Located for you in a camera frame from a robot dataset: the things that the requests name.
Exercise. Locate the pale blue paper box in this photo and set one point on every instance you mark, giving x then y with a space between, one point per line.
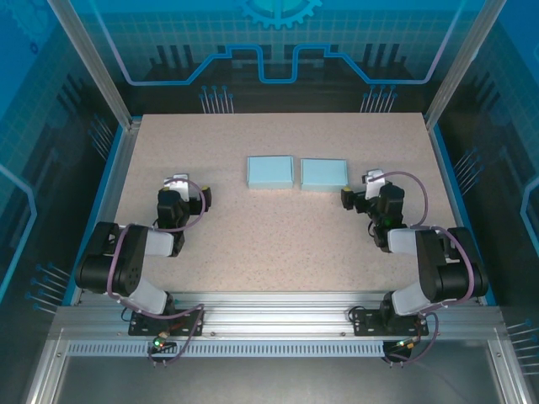
323 174
269 172

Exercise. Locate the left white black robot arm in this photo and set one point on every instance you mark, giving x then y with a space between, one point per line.
109 261

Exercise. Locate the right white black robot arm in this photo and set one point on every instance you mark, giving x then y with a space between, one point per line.
455 265

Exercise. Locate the small led connector board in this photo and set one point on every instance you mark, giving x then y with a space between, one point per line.
160 343
406 344

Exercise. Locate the grey metal shelf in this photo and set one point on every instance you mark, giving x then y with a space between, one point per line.
273 383

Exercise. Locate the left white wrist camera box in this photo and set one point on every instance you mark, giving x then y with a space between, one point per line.
179 185

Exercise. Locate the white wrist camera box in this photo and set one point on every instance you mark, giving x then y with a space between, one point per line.
374 181
179 185

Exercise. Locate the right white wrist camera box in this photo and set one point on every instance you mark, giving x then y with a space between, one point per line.
374 181

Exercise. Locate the aluminium side rail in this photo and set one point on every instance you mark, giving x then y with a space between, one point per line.
107 202

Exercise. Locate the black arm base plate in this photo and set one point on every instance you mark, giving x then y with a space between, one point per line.
189 324
364 322

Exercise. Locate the aluminium frame rail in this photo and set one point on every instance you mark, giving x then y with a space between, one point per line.
273 311

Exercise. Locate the aluminium corner post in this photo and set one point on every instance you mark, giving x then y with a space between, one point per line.
463 63
92 63

